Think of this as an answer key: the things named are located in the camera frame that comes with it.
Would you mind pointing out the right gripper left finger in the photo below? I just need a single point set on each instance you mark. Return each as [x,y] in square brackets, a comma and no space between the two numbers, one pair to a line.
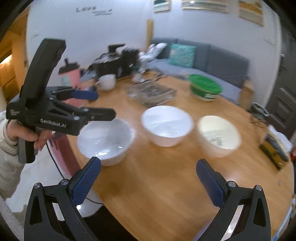
[41,222]

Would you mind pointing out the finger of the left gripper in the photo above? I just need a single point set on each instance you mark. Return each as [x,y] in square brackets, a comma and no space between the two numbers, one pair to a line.
[97,114]
[81,93]

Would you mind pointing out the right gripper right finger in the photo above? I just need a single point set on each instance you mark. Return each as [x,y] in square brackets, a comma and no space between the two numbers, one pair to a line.
[254,222]

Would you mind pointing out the wide white shallow bowl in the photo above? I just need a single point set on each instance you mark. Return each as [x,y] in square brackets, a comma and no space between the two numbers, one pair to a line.
[107,140]

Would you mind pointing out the deep white bowl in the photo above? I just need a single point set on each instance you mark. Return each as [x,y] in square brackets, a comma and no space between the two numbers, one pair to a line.
[166,126]

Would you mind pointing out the cream bowl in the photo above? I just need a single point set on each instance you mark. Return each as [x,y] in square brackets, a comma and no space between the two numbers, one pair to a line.
[218,137]

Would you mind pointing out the person's left hand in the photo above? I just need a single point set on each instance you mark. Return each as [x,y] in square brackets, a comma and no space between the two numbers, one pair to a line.
[15,131]

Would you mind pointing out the pink tumbler cup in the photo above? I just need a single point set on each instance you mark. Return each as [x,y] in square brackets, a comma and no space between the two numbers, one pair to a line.
[70,74]

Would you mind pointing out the white mug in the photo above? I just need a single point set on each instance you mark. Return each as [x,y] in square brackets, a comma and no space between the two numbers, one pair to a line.
[106,82]

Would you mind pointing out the glass ashtray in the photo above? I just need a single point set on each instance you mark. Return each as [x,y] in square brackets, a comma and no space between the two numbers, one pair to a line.
[150,93]

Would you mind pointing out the tissue box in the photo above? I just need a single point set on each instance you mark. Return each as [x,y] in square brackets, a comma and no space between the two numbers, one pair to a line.
[275,150]

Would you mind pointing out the white patterned cushion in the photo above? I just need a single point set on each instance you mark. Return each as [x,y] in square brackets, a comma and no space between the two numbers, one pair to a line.
[153,52]

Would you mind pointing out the tortoiseshell eyeglasses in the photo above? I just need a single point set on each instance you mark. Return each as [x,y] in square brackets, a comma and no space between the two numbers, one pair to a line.
[261,123]

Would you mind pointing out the grey trash bin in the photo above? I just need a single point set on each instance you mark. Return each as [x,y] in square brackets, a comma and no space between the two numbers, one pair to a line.
[258,111]

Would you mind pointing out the teal patterned cushion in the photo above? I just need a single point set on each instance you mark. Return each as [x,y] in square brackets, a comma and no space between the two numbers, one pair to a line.
[182,55]

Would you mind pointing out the dark entrance door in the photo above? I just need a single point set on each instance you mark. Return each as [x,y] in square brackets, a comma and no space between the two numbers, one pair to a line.
[281,104]

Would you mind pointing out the green lidded bowl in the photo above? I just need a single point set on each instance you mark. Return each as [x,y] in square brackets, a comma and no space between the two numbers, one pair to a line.
[204,88]

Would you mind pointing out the grey sofa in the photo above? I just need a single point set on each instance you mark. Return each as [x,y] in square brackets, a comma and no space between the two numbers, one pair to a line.
[228,69]

